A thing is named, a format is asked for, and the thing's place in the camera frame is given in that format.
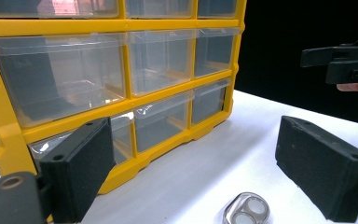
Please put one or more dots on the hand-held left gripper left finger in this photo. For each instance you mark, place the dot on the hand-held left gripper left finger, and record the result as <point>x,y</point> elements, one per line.
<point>74,168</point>

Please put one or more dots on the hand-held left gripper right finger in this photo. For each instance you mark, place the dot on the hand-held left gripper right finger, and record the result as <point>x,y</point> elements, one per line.
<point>323,168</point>

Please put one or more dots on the small silver metal object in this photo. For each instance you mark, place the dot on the small silver metal object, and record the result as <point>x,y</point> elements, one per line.
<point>245,207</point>

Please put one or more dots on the clear plastic drawer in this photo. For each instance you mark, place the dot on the clear plastic drawer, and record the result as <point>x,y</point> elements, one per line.
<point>161,124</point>

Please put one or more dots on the yellow black drawer organizer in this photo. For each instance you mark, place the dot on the yellow black drawer organizer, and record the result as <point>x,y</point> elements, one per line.
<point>74,26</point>

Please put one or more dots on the black curtain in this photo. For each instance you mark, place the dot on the black curtain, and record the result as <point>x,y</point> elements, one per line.
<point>292,25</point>

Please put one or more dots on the set of clear drawers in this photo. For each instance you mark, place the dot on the set of clear drawers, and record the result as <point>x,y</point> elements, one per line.
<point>59,77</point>

